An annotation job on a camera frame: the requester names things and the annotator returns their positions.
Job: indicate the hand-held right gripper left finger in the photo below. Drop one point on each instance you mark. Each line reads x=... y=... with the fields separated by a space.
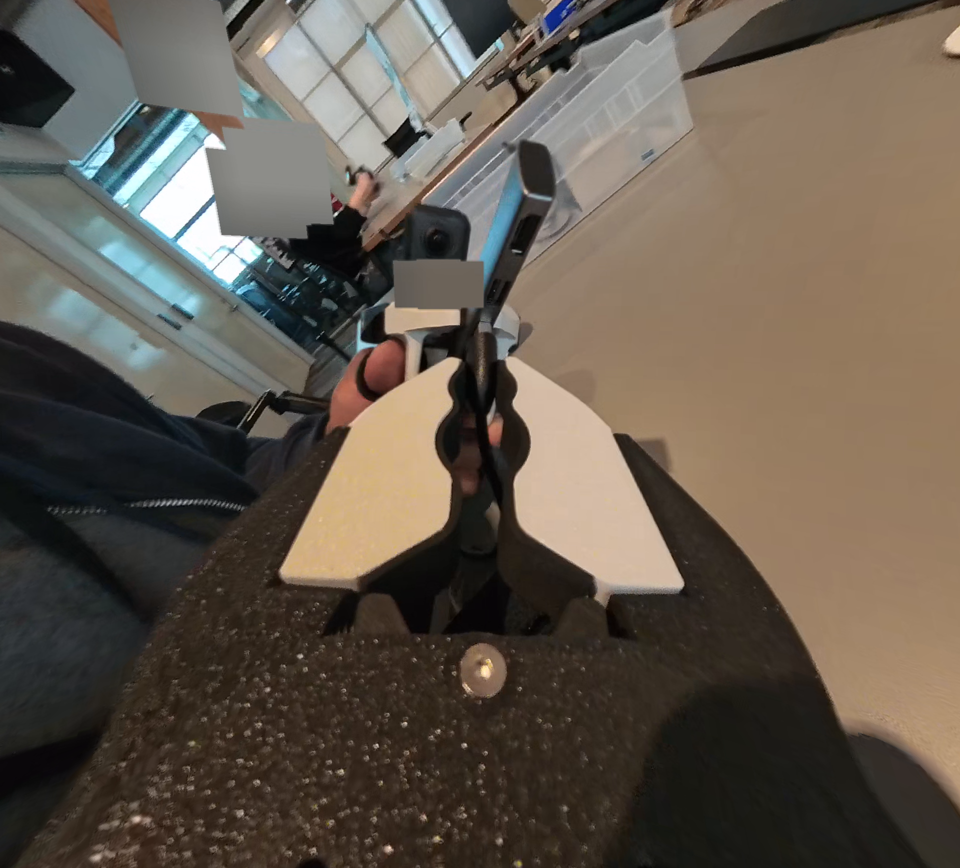
x=375 y=493

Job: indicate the grey usb hub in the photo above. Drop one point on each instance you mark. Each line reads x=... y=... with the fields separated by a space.
x=522 y=208

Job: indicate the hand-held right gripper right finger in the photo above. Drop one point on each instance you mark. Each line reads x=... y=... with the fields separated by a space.
x=593 y=493

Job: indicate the black office chair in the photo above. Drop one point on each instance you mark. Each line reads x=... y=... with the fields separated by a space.
x=402 y=136

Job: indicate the clear plastic bin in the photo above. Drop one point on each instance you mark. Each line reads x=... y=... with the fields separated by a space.
x=600 y=118

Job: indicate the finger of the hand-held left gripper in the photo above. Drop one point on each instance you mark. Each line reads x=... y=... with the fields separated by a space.
x=428 y=319
x=506 y=324

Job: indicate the person's torso in dark jacket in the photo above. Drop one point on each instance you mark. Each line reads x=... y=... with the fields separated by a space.
x=75 y=613

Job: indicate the person's left hand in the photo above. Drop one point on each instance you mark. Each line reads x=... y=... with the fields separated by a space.
x=368 y=388

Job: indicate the person's left forearm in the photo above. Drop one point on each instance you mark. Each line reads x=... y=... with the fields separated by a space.
x=135 y=426

